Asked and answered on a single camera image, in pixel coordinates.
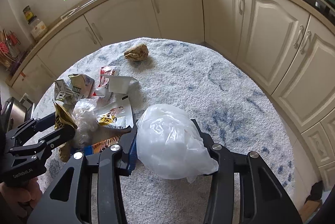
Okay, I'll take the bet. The steel trash can black lid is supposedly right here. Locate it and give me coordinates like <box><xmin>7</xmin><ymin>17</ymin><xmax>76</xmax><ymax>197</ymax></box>
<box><xmin>0</xmin><ymin>97</ymin><xmax>34</xmax><ymax>133</ymax></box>

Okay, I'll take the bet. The brown fibrous lump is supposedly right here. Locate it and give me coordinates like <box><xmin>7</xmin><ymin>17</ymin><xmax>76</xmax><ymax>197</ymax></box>
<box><xmin>124</xmin><ymin>43</ymin><xmax>149</xmax><ymax>61</ymax></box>

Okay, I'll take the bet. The yellow label bottle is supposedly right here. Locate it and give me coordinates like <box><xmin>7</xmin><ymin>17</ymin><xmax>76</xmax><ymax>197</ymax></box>
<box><xmin>23</xmin><ymin>6</ymin><xmax>36</xmax><ymax>22</ymax></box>

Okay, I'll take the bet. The clear crumpled plastic bag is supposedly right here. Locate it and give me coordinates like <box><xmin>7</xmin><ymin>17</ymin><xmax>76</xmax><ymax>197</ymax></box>
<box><xmin>71</xmin><ymin>99</ymin><xmax>100</xmax><ymax>147</ymax></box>

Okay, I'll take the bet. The white wrapper with figure print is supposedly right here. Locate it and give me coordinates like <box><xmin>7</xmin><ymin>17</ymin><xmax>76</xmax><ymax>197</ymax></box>
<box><xmin>95</xmin><ymin>97</ymin><xmax>134</xmax><ymax>130</ymax></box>

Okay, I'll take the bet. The yellow black snack wrapper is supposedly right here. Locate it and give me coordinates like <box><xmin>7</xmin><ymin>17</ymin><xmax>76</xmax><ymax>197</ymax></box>
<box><xmin>52</xmin><ymin>100</ymin><xmax>78</xmax><ymax>130</ymax></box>

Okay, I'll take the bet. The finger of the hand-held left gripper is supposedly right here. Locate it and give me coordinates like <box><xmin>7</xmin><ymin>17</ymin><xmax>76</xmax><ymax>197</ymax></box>
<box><xmin>5</xmin><ymin>112</ymin><xmax>57</xmax><ymax>146</ymax></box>
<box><xmin>8</xmin><ymin>125</ymin><xmax>77</xmax><ymax>162</ymax></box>

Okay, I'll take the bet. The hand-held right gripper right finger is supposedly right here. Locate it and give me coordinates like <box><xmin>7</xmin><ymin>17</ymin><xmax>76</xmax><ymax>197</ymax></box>
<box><xmin>190</xmin><ymin>119</ymin><xmax>300</xmax><ymax>224</ymax></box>

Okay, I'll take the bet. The person's left hand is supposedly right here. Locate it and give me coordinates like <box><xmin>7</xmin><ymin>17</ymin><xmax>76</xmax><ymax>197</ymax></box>
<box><xmin>0</xmin><ymin>178</ymin><xmax>42</xmax><ymax>216</ymax></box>

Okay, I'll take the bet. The crushed green white carton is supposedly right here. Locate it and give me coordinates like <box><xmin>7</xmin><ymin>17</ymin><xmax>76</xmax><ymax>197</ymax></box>
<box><xmin>54</xmin><ymin>74</ymin><xmax>94</xmax><ymax>105</ymax></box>

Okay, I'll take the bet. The glass jar with lid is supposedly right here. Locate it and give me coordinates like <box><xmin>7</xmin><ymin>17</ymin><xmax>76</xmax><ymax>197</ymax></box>
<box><xmin>29</xmin><ymin>19</ymin><xmax>48</xmax><ymax>41</ymax></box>

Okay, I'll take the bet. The brown scrap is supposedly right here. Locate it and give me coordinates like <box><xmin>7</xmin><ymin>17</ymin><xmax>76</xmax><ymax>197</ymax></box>
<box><xmin>58</xmin><ymin>143</ymin><xmax>72</xmax><ymax>163</ymax></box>

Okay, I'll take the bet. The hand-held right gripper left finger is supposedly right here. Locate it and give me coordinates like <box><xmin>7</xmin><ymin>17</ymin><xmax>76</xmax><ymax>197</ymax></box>
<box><xmin>27</xmin><ymin>126</ymin><xmax>139</xmax><ymax>224</ymax></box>

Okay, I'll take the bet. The blue white patterned table mat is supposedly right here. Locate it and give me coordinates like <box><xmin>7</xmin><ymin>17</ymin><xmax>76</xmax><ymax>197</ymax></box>
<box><xmin>31</xmin><ymin>37</ymin><xmax>296</xmax><ymax>224</ymax></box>

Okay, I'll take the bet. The white knotted plastic bag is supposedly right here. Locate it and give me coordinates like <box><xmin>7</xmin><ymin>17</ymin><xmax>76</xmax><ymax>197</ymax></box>
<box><xmin>135</xmin><ymin>104</ymin><xmax>219</xmax><ymax>183</ymax></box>

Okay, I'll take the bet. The blue orange striped package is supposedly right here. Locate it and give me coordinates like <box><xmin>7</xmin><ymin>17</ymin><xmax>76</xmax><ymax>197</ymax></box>
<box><xmin>82</xmin><ymin>135</ymin><xmax>123</xmax><ymax>155</ymax></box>

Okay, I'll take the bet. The torn white wrapper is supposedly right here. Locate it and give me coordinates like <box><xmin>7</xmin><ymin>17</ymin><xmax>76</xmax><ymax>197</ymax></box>
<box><xmin>107</xmin><ymin>75</ymin><xmax>139</xmax><ymax>94</ymax></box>

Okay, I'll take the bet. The red white snack wrapper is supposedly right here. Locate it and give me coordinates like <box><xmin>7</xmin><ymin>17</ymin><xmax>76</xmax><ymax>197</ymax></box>
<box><xmin>93</xmin><ymin>66</ymin><xmax>121</xmax><ymax>97</ymax></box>

